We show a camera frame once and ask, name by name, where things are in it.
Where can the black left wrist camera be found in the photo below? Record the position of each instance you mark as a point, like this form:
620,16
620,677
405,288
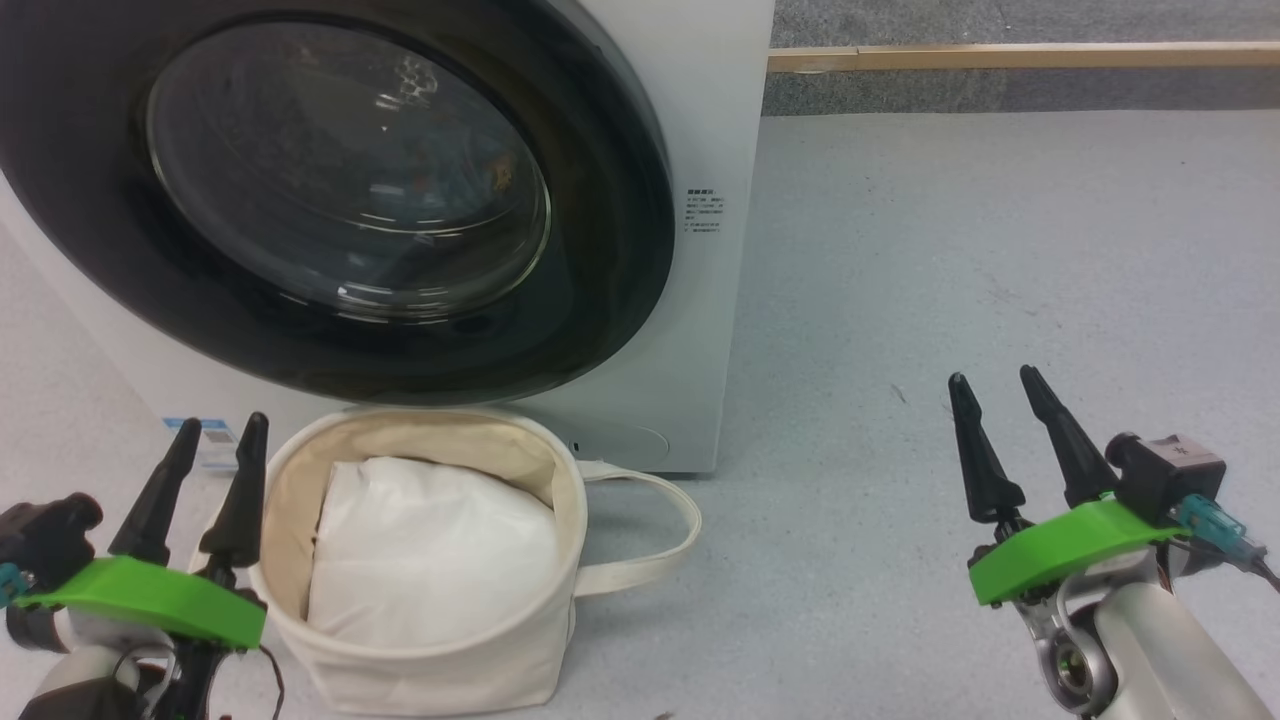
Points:
50,535

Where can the white pillow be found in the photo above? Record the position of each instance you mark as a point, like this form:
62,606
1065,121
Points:
430,550

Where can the cream canvas laundry basket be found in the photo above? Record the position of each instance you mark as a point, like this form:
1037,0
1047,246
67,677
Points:
450,670

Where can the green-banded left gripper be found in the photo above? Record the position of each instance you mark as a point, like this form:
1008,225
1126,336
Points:
150,600

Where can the white front-load washing machine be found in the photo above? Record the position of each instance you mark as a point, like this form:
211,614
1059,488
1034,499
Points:
700,300

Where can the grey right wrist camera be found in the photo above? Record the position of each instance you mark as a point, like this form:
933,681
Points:
1170,475

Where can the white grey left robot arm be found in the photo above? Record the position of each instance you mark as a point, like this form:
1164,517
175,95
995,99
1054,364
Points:
90,670

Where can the round dark-rimmed glass washer door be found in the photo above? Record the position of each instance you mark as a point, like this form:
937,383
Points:
340,170

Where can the blue white energy label sticker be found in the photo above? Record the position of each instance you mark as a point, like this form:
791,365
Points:
205,440

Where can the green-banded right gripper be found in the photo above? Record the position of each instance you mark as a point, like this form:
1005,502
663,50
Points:
1060,550

